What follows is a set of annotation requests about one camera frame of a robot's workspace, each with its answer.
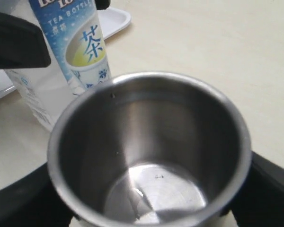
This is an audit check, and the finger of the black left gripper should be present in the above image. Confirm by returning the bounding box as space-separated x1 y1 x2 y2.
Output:
0 12 51 70
96 0 110 10

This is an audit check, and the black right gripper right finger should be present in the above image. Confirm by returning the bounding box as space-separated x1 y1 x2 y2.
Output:
229 152 284 227

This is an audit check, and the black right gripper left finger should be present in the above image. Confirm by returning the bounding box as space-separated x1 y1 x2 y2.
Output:
0 165 73 227

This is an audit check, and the stainless steel cup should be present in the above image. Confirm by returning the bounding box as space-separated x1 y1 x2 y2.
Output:
47 71 252 227

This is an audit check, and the white plastic tray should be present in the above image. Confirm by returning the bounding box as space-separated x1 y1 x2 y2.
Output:
0 6 132 105

